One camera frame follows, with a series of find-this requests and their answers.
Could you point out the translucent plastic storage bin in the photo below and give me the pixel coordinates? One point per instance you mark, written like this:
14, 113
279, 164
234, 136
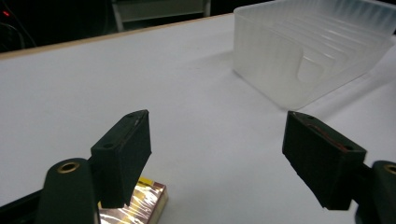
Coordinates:
299, 49

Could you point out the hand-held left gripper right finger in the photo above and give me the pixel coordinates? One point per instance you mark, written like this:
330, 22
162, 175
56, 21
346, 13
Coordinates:
320, 158

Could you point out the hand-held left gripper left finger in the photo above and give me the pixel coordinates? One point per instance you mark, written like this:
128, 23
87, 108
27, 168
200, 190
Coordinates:
120, 161

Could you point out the shiny small box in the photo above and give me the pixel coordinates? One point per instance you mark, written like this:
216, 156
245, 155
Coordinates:
141, 205

